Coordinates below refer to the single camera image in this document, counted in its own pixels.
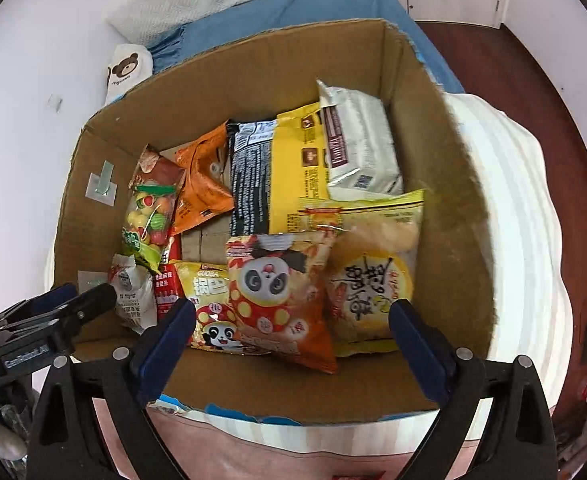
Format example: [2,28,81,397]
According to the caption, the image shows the brown cardboard box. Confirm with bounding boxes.
[53,18,497,426]

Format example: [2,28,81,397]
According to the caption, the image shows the yellow panda print packet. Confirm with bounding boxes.
[170,259,274,356]

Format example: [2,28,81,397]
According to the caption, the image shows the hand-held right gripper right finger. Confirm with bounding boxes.
[388,299,559,480]

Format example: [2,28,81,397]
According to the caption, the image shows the pale yellow chips packet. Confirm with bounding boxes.
[298,189,427,358]

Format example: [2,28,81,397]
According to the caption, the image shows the clear fruit candy packet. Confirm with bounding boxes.
[122,144,186,275]

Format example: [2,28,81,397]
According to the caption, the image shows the bear print pillow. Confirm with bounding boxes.
[104,44,154,107]

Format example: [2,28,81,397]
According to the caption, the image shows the small white snack packet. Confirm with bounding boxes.
[109,253,159,336]

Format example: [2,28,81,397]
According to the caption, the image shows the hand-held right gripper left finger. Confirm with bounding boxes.
[26,297,197,480]

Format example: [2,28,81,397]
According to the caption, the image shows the orange panda print packet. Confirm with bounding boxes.
[224,230,339,375]

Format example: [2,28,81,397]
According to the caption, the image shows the orange snack packet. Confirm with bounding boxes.
[173,122,236,236]

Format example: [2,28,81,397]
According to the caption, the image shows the black and yellow snack packet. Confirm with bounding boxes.
[226,102,334,236]

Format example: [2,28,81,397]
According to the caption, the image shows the red snack packet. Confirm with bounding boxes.
[156,232,186,321]

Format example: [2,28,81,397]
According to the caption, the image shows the white and silver snack packet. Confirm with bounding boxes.
[316,78,404,201]

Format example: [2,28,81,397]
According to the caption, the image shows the blue bed sheet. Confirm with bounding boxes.
[146,0,461,93]

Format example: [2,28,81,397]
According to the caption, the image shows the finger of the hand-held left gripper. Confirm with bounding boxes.
[48,282,119,336]
[0,282,79,328]

